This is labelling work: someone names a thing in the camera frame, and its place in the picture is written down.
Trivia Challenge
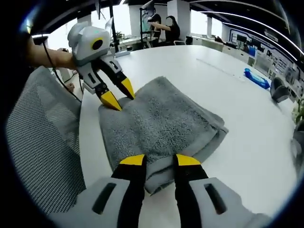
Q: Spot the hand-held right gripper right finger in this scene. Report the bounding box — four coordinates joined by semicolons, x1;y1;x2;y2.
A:
172;153;272;228

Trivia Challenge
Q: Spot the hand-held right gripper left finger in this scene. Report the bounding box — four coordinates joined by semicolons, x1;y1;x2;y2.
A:
50;153;147;228

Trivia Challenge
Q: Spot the grey towel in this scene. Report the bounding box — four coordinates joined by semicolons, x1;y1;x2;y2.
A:
98;76;229;195

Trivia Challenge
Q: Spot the computer monitor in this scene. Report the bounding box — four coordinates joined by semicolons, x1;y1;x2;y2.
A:
104;16;114;40

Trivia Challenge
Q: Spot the black tripod stand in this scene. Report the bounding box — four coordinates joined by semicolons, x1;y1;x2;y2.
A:
139;1;155;48

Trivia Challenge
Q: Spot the grey mesh office chair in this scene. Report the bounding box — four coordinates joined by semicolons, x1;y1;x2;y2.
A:
6;66;86;216

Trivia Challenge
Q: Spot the white cabinet row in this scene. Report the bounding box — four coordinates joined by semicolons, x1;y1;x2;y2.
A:
191;35;257;66

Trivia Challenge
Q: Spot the green potted plant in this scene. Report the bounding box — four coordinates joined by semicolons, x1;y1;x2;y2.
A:
293;98;304;124

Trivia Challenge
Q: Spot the blue wet wipes packet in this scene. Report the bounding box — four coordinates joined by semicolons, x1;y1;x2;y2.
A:
244;67;271;90

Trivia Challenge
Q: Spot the black cable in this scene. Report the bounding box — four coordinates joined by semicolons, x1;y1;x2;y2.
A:
42;40;83;103

